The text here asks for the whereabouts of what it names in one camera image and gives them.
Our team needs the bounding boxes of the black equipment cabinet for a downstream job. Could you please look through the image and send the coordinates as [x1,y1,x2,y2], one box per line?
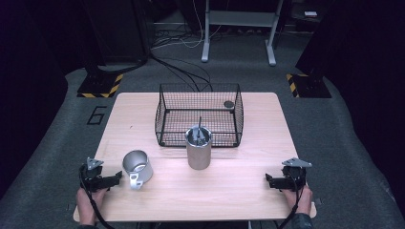
[79,0,151,66]

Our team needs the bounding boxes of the grey utensil with dark stick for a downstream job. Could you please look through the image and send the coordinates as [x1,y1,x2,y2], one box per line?
[190,115,208,146]

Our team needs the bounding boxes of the black floor cables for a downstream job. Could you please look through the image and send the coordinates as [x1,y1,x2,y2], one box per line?
[148,28,214,94]

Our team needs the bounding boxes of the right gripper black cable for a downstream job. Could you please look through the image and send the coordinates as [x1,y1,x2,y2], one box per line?
[276,174,308,229]

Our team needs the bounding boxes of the white floor cable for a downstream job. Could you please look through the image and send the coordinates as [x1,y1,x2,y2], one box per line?
[152,0,224,51]

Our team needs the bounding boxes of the silver mug with handle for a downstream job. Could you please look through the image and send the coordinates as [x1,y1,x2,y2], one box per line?
[121,149,154,191]

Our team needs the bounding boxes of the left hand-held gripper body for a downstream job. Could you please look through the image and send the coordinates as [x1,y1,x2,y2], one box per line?
[78,156,106,193]

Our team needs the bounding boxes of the tall steel cylindrical cup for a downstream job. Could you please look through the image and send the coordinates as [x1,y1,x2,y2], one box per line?
[184,125,213,171]

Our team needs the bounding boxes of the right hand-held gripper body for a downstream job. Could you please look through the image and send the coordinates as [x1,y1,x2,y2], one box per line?
[281,157,313,192]

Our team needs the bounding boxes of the white metal stand frame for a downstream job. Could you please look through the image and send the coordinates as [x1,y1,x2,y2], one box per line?
[201,0,285,67]

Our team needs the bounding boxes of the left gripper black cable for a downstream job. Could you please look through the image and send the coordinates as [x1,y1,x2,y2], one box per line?
[78,164,117,229]

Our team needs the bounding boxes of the person's left hand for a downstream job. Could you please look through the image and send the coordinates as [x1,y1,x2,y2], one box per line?
[75,186,108,225]

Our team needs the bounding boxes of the black wire basket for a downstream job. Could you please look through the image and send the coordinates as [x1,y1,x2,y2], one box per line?
[155,82,245,148]

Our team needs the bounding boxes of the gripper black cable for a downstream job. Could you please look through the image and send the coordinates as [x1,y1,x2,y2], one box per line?
[276,174,308,229]
[78,164,117,229]

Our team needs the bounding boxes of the person's right hand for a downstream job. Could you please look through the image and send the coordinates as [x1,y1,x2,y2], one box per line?
[281,184,314,216]

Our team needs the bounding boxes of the black base with hazard stripes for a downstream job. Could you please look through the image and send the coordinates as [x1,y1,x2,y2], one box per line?
[286,73,332,99]
[76,72,124,99]

